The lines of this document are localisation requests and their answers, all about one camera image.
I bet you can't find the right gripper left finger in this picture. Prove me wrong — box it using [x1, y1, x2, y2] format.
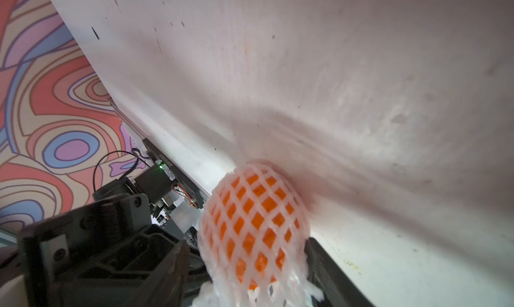
[132, 241, 190, 306]

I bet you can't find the netted orange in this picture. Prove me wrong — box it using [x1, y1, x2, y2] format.
[193, 162, 325, 306]

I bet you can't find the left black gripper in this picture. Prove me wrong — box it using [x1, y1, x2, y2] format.
[18, 194, 180, 306]

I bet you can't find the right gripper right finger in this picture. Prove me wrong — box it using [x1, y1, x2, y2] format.
[305, 237, 374, 307]

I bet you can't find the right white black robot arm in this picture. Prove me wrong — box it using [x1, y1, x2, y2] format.
[94, 162, 371, 306]

